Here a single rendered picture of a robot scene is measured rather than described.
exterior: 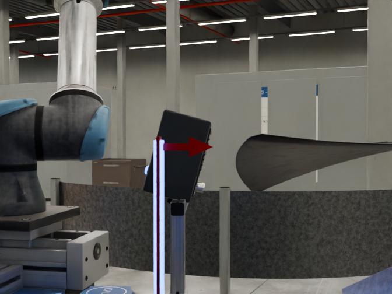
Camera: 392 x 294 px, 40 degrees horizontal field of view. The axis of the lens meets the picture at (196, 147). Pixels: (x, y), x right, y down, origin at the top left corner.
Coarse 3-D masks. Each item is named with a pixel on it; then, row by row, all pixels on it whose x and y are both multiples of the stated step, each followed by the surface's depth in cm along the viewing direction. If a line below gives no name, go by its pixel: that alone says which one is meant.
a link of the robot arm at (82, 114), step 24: (48, 0) 130; (72, 0) 125; (96, 0) 127; (72, 24) 122; (72, 48) 119; (72, 72) 116; (72, 96) 111; (96, 96) 114; (48, 120) 108; (72, 120) 109; (96, 120) 110; (48, 144) 108; (72, 144) 109; (96, 144) 110
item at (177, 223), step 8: (176, 200) 116; (176, 216) 115; (184, 216) 115; (176, 224) 115; (184, 224) 115; (176, 232) 115; (184, 232) 115; (176, 240) 115; (184, 240) 115; (176, 248) 115; (184, 248) 115; (176, 256) 115; (184, 256) 115; (176, 264) 115; (184, 264) 115; (176, 272) 115; (184, 272) 115; (176, 280) 115; (184, 280) 115; (176, 288) 115; (184, 288) 115
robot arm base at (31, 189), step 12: (0, 168) 106; (12, 168) 107; (24, 168) 108; (36, 168) 112; (0, 180) 106; (12, 180) 106; (24, 180) 108; (36, 180) 111; (0, 192) 105; (12, 192) 106; (24, 192) 107; (36, 192) 110; (0, 204) 104; (12, 204) 105; (24, 204) 106; (36, 204) 109
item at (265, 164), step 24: (264, 144) 55; (288, 144) 55; (312, 144) 54; (336, 144) 54; (360, 144) 55; (384, 144) 55; (240, 168) 65; (264, 168) 66; (288, 168) 67; (312, 168) 70
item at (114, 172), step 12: (96, 168) 752; (108, 168) 745; (120, 168) 738; (132, 168) 736; (144, 168) 768; (96, 180) 751; (108, 180) 745; (120, 180) 738; (132, 180) 736; (144, 180) 769
